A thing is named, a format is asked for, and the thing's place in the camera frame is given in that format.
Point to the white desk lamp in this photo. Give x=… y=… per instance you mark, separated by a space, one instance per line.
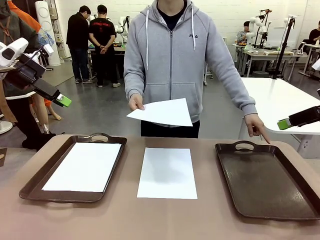
x=301 y=50

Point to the black stand with orange bar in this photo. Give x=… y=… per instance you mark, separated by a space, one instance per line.
x=266 y=11

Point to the person in black jacket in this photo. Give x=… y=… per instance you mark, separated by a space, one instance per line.
x=77 y=32

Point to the person in black red-print T-shirt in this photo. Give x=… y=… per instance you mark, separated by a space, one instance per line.
x=102 y=30

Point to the person's left forearm grey sleeve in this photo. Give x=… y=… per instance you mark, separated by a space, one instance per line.
x=242 y=100

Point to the white tower air conditioner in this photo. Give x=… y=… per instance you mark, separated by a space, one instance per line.
x=48 y=25

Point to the seated person in plaid shirt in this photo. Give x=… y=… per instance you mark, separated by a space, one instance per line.
x=243 y=33

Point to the wall electrical box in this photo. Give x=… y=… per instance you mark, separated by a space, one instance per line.
x=59 y=38

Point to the person in dark green jacket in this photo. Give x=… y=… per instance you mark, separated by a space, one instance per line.
x=17 y=30

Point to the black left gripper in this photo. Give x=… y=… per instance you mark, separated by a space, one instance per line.
x=27 y=72

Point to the white table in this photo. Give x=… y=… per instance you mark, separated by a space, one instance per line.
x=275 y=100

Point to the person in grey hoodie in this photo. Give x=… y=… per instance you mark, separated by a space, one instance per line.
x=170 y=62

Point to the white background desk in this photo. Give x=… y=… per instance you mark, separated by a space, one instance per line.
x=312 y=46
x=265 y=55

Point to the person's right forearm grey sleeve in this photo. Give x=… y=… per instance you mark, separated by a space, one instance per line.
x=133 y=85

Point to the person's right hand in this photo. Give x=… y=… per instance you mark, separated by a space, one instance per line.
x=136 y=102

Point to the white round fan base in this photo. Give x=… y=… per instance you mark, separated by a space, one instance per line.
x=5 y=127

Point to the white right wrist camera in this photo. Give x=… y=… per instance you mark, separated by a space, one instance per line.
x=317 y=65

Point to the white board panel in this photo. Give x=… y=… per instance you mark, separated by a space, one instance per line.
x=275 y=37

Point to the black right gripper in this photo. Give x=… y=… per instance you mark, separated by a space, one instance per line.
x=318 y=93

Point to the white A4 paper stack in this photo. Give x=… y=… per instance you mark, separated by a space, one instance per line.
x=166 y=180

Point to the black round base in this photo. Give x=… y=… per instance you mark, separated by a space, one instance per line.
x=260 y=74

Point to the person's left hand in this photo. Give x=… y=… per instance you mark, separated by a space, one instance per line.
x=253 y=122

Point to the person in black top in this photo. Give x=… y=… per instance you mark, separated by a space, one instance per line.
x=315 y=33

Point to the brown board edge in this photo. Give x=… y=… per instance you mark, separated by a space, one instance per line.
x=2 y=152

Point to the black tripod pole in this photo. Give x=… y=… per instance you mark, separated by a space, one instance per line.
x=283 y=50

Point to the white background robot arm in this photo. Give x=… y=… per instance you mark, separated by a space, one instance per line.
x=256 y=21
x=123 y=21

